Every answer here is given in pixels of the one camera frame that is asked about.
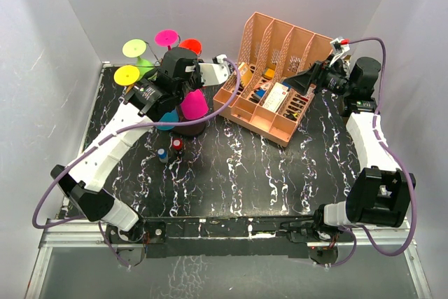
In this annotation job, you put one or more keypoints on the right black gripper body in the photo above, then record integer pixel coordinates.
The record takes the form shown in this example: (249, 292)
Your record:
(328, 78)

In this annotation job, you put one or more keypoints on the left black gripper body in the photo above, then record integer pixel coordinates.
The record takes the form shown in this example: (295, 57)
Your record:
(194, 83)

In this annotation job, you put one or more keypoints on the magenta wine glass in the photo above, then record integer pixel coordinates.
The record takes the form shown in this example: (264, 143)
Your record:
(168, 38)
(194, 106)

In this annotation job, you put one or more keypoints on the blue wine glass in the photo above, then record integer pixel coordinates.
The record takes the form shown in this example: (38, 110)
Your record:
(170, 117)

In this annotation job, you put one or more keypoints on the red wine glass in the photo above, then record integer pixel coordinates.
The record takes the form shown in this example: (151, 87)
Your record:
(193, 45)

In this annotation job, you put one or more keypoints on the orange wine glass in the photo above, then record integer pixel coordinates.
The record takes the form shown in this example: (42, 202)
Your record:
(126, 76)

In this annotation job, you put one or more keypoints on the green wine glass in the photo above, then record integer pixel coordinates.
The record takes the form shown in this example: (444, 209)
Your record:
(135, 48)

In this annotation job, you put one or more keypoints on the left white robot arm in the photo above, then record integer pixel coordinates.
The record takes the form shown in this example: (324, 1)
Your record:
(150, 96)

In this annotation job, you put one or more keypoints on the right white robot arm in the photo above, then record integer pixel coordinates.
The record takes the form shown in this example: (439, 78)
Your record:
(380, 195)

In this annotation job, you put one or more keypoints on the metal wine glass rack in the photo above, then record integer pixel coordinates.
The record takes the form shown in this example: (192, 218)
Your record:
(190, 130)

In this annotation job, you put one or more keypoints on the white card box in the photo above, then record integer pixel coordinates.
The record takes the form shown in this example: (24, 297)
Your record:
(276, 97)

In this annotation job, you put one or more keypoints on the orange sponge block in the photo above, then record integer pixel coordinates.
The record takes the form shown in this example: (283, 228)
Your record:
(269, 74)

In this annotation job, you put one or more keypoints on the blue eraser block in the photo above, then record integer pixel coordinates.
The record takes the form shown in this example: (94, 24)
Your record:
(258, 95)

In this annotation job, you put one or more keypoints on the pink desk file organizer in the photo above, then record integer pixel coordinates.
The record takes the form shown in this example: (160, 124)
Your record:
(271, 51)

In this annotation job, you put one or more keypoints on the yellow spiral notebook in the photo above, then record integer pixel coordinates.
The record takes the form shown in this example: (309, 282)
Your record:
(246, 74)

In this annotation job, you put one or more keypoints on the red capped small bottle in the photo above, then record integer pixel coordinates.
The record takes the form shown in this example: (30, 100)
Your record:
(177, 145)

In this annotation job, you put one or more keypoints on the blue capped small bottle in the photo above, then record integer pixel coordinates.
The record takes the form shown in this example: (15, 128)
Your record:
(162, 155)

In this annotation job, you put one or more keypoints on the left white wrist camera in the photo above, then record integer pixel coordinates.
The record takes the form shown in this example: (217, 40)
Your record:
(215, 73)

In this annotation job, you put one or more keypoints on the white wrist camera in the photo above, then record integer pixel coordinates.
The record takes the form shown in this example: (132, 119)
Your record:
(215, 73)
(340, 48)

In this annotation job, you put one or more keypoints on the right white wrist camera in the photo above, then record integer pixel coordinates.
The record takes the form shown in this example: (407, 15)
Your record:
(340, 48)

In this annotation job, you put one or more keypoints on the aluminium frame rail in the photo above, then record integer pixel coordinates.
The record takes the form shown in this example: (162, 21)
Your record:
(220, 257)

